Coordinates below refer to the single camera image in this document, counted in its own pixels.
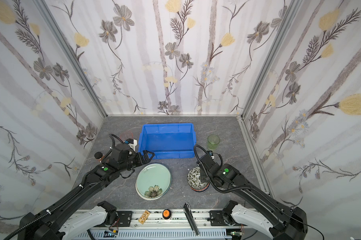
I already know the black white patterned bowl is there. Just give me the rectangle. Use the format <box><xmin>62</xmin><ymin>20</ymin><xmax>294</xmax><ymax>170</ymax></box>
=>
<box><xmin>187</xmin><ymin>167</ymin><xmax>209</xmax><ymax>192</ymax></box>

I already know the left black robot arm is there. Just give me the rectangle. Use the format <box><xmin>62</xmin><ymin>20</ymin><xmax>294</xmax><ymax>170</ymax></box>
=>
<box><xmin>5</xmin><ymin>143</ymin><xmax>155</xmax><ymax>240</ymax></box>

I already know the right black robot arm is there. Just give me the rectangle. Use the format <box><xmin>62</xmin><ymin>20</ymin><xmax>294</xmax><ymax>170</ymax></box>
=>
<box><xmin>197</xmin><ymin>154</ymin><xmax>308</xmax><ymax>240</ymax></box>

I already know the blue plastic bin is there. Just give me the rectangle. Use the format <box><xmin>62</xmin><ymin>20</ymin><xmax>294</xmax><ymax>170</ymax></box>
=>
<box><xmin>138</xmin><ymin>123</ymin><xmax>196</xmax><ymax>160</ymax></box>

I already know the green floral plate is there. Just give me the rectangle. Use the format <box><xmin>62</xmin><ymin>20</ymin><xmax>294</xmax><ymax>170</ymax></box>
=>
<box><xmin>135</xmin><ymin>163</ymin><xmax>172</xmax><ymax>201</ymax></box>

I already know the brown spice jar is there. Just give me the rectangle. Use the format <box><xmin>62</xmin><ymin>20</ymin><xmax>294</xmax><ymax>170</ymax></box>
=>
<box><xmin>94</xmin><ymin>152</ymin><xmax>104</xmax><ymax>162</ymax></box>

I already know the green glass cup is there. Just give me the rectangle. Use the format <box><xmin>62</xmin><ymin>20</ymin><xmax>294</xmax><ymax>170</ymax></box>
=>
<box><xmin>207</xmin><ymin>134</ymin><xmax>220</xmax><ymax>151</ymax></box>

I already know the orange round button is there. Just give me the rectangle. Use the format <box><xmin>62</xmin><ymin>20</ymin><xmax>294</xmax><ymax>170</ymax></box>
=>
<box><xmin>162</xmin><ymin>209</ymin><xmax>172</xmax><ymax>220</ymax></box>

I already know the small wooden tag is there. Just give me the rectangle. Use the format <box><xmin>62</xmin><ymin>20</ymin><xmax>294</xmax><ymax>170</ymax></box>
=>
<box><xmin>138</xmin><ymin>210</ymin><xmax>151</xmax><ymax>225</ymax></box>

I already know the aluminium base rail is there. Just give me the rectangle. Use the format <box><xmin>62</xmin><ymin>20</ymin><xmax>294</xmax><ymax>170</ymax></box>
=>
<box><xmin>48</xmin><ymin>209</ymin><xmax>259</xmax><ymax>240</ymax></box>

